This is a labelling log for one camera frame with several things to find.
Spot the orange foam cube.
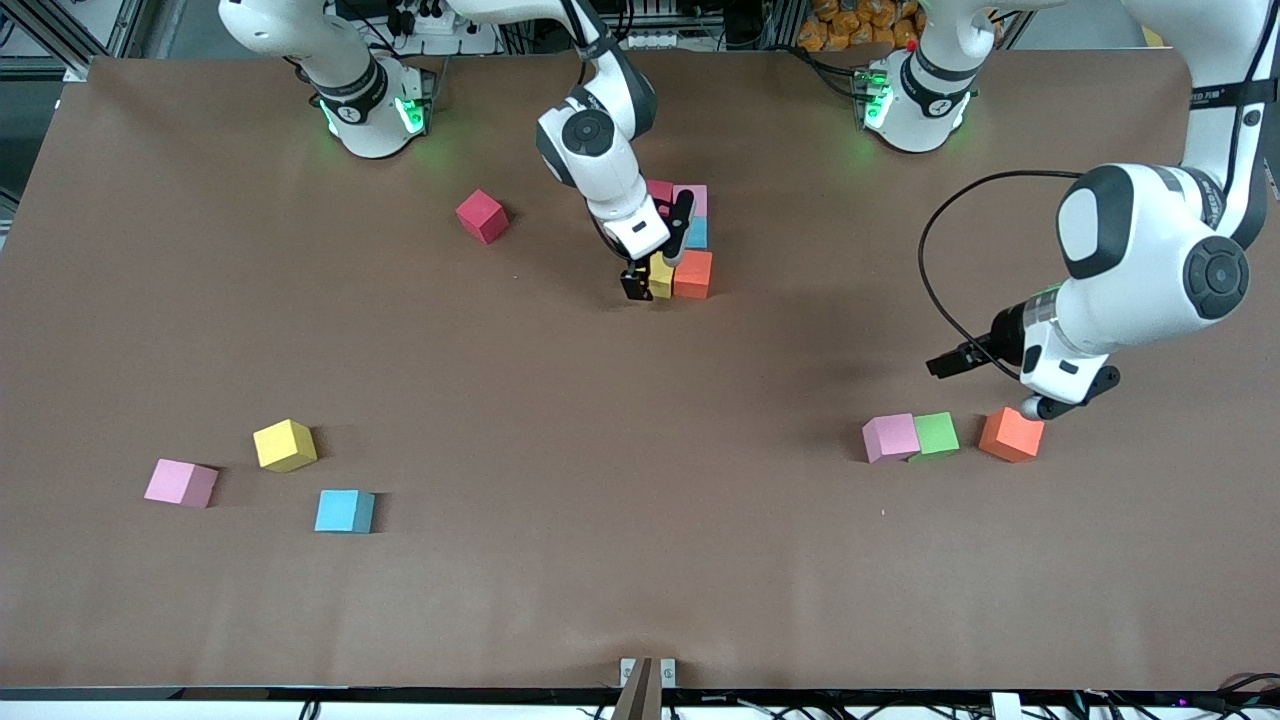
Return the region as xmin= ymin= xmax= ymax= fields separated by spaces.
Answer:
xmin=673 ymin=250 xmax=714 ymax=301
xmin=978 ymin=406 xmax=1046 ymax=464

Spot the green foam cube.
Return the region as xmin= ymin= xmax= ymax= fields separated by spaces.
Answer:
xmin=908 ymin=411 xmax=961 ymax=462

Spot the brown table cover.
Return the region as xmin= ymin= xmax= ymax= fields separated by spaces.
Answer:
xmin=0 ymin=45 xmax=1280 ymax=693

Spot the bag of orange items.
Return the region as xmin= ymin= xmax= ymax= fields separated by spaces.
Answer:
xmin=797 ymin=0 xmax=926 ymax=53

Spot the white power strip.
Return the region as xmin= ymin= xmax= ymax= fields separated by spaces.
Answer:
xmin=385 ymin=0 xmax=466 ymax=37

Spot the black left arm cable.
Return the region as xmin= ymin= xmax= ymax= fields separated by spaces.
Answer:
xmin=918 ymin=168 xmax=1091 ymax=386

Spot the small metal bracket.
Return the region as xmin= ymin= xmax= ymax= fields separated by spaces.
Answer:
xmin=620 ymin=657 xmax=678 ymax=689

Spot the brown camera pole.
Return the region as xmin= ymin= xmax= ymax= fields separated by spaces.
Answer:
xmin=610 ymin=657 xmax=656 ymax=720

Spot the aluminium frame profile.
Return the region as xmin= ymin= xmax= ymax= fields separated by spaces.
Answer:
xmin=0 ymin=0 xmax=151 ymax=81

